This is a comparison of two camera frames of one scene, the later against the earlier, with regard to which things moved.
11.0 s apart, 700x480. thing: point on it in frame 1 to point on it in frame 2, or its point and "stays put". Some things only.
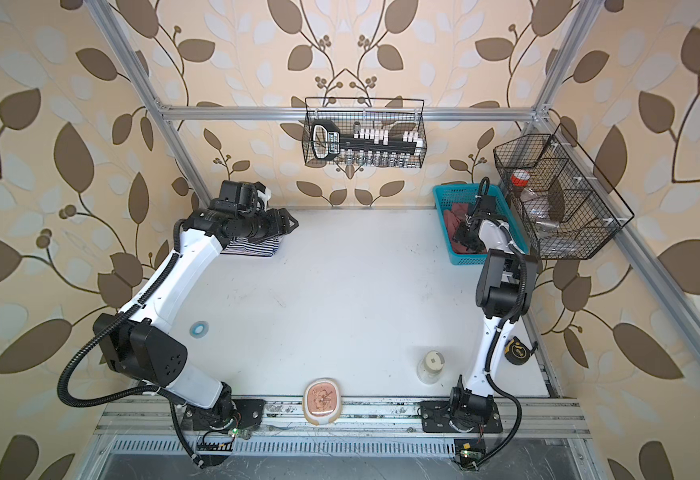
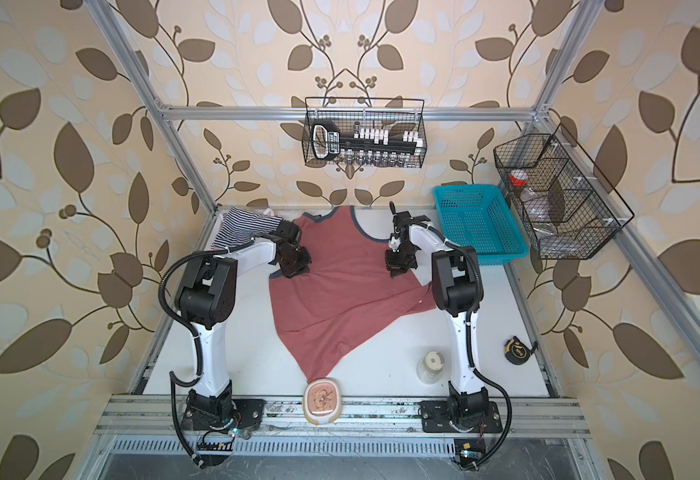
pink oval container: x=323 y=401 stays put
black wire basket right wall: x=567 y=204 stays put
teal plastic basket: x=463 y=193 stays put
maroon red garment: x=454 y=217 to x=347 y=285
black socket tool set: x=367 y=148 stays put
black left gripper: x=275 y=228 to x=306 y=260
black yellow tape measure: x=516 y=352 stays put
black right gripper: x=459 y=235 to x=395 y=267
